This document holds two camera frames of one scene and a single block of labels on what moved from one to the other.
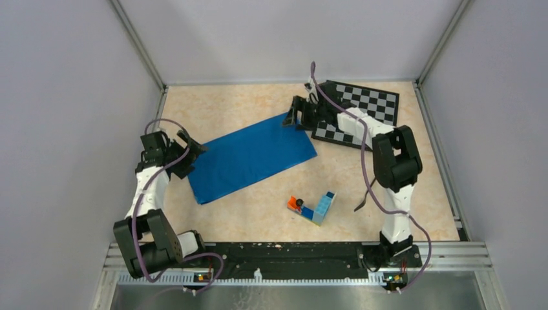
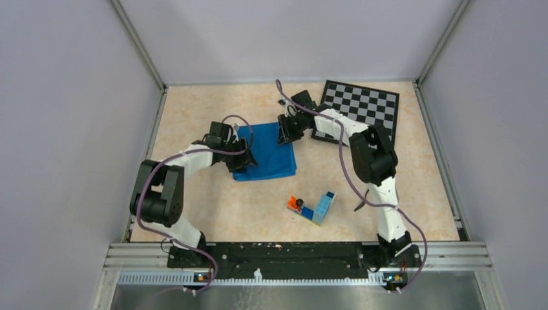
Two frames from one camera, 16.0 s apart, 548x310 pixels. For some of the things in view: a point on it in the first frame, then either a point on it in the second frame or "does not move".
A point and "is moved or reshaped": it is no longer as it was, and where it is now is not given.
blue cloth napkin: [233, 160] is moved or reshaped
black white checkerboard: [381, 105] does not move
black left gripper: [196, 149] → [242, 160]
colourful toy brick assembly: [323, 205] does not move
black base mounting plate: [285, 260] does not move
